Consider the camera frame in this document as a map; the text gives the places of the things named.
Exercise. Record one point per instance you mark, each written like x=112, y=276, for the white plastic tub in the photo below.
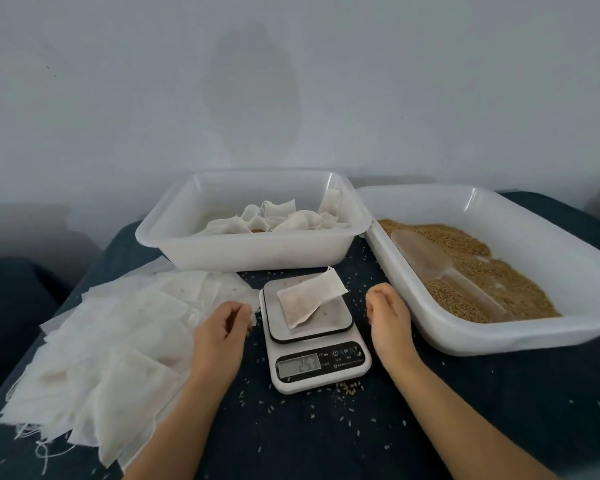
x=240, y=250

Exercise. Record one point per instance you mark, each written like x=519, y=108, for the dark blue tablecloth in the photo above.
x=460, y=425
x=10, y=325

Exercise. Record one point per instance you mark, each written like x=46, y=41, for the white tray of grain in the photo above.
x=420, y=315

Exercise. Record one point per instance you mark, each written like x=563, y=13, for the person's left forearm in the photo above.
x=175, y=440

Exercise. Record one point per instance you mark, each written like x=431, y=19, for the clear plastic scoop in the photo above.
x=430, y=257

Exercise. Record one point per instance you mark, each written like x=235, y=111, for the pile of white bags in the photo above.
x=110, y=365

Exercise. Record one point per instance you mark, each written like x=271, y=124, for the white mesh bag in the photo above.
x=312, y=295

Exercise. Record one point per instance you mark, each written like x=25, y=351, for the person's right forearm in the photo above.
x=470, y=430

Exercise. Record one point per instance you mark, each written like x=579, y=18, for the brown grain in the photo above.
x=520, y=290

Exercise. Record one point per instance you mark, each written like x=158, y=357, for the person's right hand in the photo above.
x=392, y=325

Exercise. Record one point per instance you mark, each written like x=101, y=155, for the white digital kitchen scale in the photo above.
x=315, y=360

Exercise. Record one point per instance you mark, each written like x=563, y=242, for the person's left hand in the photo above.
x=220, y=345

